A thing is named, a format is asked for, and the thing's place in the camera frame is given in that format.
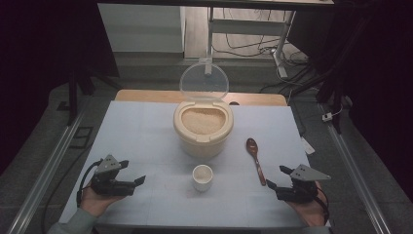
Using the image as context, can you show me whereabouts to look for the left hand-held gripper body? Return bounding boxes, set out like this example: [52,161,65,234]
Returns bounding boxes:
[90,154,137,197]

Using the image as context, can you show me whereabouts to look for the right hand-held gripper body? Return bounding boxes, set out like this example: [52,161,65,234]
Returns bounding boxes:
[275,164,332,205]

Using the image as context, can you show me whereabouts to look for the brown wooden spoon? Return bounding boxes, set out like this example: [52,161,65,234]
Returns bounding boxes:
[245,137,267,187]

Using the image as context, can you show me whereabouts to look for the white cup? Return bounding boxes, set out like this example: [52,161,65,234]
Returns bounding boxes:
[192,164,214,193]

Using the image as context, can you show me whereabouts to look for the beige rice container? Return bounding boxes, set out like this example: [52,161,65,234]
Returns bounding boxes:
[172,99,235,160]

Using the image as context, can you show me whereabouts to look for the rice grains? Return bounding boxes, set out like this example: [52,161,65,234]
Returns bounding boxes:
[180,107,226,136]

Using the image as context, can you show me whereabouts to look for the person's left hand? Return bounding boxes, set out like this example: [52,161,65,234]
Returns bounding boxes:
[80,186,127,218]

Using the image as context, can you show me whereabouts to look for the person's right hand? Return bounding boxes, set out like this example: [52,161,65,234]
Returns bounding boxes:
[285,181,329,227]

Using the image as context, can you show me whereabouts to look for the white paper tag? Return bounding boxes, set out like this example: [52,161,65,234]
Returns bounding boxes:
[299,136,317,156]

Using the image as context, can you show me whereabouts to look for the wooden table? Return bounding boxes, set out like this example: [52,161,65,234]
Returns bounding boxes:
[115,89,288,107]

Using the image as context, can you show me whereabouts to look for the black tripod stand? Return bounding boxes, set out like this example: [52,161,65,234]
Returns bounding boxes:
[56,62,124,127]

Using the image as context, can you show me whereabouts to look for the black metal stand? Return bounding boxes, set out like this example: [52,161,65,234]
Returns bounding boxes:
[315,0,378,135]

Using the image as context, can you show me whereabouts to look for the clear round container lid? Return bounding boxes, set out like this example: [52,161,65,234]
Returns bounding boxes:
[179,61,230,102]

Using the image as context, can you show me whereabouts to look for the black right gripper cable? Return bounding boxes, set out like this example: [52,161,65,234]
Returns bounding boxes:
[315,187,331,225]

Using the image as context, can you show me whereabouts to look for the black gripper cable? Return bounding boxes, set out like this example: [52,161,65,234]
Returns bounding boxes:
[76,159,104,209]
[315,187,331,225]

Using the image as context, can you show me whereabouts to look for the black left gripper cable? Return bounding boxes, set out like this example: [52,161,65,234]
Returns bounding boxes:
[76,159,104,209]

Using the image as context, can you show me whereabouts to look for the aluminium rail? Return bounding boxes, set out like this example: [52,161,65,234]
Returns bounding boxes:
[7,105,90,234]
[319,102,393,234]

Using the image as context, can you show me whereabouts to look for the black floor cables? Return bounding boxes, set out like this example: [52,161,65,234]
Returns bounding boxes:
[212,8,322,96]

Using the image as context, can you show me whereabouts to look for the white desk frame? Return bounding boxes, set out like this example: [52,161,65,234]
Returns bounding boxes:
[205,7,297,79]

